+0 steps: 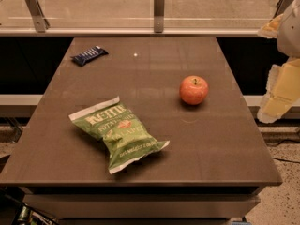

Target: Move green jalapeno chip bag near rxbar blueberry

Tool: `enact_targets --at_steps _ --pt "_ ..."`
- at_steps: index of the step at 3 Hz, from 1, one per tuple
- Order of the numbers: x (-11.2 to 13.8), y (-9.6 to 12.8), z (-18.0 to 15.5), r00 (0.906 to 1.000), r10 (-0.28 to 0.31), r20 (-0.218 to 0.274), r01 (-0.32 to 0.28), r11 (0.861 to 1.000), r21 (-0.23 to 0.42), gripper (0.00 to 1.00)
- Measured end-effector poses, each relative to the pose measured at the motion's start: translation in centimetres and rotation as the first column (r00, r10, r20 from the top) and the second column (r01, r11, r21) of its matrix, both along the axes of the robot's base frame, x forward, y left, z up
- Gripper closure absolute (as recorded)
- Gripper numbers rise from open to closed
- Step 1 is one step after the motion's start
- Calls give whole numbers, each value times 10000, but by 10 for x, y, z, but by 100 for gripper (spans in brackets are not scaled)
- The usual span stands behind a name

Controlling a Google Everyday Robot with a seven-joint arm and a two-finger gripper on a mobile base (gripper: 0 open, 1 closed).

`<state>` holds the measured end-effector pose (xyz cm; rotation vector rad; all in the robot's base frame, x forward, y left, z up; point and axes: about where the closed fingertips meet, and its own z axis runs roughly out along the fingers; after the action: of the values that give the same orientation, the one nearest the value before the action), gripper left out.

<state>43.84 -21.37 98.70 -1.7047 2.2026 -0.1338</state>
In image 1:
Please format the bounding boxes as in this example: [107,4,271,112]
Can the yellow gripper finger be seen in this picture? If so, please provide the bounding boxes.
[257,59,300,124]
[257,14,283,38]

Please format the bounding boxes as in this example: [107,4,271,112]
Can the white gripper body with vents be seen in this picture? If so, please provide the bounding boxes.
[277,0,300,58]

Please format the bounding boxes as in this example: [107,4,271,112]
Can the green jalapeno chip bag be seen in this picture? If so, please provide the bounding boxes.
[69,97,170,174]

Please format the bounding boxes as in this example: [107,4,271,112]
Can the blue rxbar blueberry bar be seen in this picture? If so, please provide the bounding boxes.
[72,46,109,67]

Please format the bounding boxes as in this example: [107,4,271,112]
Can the red apple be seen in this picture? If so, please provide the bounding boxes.
[179,76,209,105]

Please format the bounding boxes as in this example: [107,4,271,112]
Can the glass railing panel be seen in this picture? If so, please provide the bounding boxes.
[0,0,279,29]

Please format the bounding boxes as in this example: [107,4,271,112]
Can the green can under table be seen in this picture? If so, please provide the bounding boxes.
[17,206,31,225]

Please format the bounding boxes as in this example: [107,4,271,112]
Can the right metal railing bracket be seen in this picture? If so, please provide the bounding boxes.
[274,0,294,17]

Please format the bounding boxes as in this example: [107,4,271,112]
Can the metal railing bracket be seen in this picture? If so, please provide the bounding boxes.
[274,0,294,17]
[154,0,165,33]
[24,0,50,33]

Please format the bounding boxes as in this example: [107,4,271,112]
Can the black floor cable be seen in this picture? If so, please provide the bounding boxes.
[265,138,300,165]

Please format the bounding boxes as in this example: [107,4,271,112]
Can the middle metal railing bracket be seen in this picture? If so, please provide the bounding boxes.
[154,0,165,33]

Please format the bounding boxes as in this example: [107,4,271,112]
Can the left metal railing bracket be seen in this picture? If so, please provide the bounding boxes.
[24,0,50,33]

